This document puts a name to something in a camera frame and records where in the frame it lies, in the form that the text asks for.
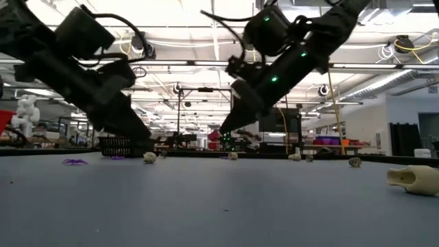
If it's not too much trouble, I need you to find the white pillar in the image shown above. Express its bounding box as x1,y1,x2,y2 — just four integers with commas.
232,113,260,154

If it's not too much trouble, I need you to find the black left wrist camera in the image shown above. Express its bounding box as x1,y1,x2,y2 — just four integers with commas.
54,5,117,60

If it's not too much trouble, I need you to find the red machine part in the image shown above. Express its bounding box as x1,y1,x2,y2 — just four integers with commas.
207,130,220,151

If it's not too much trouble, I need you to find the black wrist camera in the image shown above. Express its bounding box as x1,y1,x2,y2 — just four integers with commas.
54,5,117,60
242,5,293,58

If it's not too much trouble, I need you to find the orange extension cable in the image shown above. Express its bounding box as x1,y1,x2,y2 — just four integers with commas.
327,70,346,156

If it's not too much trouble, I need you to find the black curtain panel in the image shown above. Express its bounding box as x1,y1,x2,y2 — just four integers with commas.
389,122,423,157

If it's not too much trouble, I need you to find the black cabinet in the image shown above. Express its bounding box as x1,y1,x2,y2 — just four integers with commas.
258,106,303,154

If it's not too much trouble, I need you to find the yellow hanging cable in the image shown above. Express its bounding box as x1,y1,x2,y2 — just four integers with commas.
276,106,289,154

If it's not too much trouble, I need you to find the person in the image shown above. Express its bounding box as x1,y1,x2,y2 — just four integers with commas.
32,122,49,138

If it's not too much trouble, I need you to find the black robot station frame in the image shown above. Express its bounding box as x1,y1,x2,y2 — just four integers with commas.
176,87,233,152

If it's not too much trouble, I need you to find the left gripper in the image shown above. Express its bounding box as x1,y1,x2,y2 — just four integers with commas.
13,51,152,141

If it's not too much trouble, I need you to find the blue table mat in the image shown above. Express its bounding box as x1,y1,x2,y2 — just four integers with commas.
0,152,439,247

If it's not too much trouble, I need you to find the long workbench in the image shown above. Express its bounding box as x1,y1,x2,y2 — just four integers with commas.
303,143,378,155

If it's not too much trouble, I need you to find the black plastic basket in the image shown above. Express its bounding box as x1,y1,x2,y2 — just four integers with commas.
98,136,156,158

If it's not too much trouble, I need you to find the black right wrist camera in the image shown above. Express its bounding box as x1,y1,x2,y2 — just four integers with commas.
242,5,293,58

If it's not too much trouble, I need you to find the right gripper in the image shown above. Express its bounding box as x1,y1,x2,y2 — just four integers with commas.
219,44,323,134

